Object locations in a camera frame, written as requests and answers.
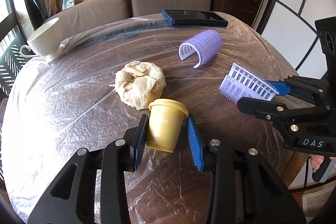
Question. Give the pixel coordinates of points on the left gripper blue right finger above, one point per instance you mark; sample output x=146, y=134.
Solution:
x=196, y=143

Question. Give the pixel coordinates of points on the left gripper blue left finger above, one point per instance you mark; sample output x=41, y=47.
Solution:
x=138, y=141

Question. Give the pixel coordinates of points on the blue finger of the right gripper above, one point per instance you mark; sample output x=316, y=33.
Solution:
x=282, y=88

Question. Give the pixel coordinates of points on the small yellow cup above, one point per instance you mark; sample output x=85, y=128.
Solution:
x=165, y=123

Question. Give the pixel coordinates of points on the purple hair roller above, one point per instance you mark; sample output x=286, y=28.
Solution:
x=240, y=82
x=206, y=45

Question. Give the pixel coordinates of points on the beige paper towel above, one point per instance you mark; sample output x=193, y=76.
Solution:
x=139, y=83

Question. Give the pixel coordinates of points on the person's right hand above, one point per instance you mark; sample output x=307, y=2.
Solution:
x=316, y=161

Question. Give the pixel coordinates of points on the black tablet blue case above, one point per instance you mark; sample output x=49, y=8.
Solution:
x=194, y=18

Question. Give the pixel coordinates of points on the white embossed teacup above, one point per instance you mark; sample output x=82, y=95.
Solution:
x=44, y=42

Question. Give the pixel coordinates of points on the photo frame far left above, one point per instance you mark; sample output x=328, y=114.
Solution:
x=66, y=4

